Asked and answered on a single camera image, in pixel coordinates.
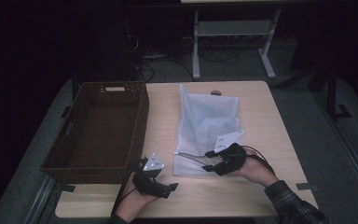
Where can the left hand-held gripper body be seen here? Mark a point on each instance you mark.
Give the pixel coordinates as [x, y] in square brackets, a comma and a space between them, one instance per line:
[149, 183]

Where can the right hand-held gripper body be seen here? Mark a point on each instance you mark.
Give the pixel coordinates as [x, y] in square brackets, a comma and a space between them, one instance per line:
[231, 160]

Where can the white mesh laundry bag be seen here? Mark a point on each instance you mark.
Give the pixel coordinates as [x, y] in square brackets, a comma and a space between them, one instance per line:
[205, 105]

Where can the brown wicker basket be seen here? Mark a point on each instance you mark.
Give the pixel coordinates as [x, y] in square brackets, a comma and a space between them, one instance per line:
[105, 130]

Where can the person's left hand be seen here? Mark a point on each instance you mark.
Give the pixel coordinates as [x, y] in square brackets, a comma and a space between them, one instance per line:
[132, 203]

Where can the person's right hand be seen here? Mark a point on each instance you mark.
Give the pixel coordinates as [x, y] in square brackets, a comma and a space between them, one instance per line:
[256, 171]

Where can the black tape strip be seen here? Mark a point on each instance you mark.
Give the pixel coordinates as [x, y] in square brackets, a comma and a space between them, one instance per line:
[67, 188]
[307, 187]

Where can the black metal stand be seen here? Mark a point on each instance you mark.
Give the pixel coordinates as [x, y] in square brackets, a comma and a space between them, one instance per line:
[332, 93]

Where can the aluminium rail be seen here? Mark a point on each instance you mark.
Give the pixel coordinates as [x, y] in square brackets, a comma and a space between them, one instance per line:
[40, 199]
[355, 160]

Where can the white metal desk frame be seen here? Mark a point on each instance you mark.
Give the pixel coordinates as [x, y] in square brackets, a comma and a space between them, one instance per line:
[230, 28]

